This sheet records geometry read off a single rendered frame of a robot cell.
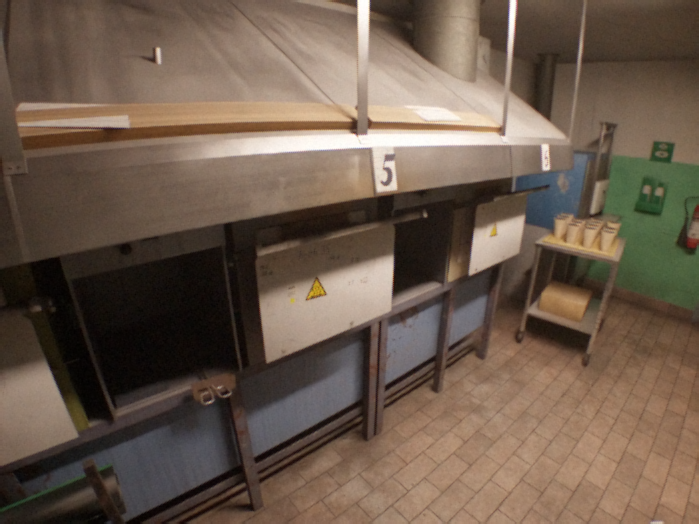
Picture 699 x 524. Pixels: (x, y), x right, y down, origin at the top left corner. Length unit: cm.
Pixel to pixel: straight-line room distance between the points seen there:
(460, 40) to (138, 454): 253
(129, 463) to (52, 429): 46
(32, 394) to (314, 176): 93
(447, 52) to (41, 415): 238
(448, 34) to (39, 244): 213
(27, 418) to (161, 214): 67
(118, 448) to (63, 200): 99
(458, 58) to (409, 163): 121
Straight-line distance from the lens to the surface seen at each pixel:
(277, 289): 122
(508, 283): 416
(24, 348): 111
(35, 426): 123
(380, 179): 113
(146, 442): 158
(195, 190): 85
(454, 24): 237
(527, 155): 198
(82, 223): 82
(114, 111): 92
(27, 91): 107
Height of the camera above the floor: 171
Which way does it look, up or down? 21 degrees down
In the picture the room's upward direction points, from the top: straight up
